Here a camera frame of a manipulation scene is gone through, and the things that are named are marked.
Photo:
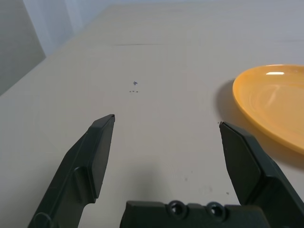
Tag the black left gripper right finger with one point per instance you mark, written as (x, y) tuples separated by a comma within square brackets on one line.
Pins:
[(249, 171)]

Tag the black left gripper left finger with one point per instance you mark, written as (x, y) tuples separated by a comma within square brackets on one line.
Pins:
[(78, 171)]

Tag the yellow plastic plate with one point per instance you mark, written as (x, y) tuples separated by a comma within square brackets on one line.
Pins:
[(273, 99)]

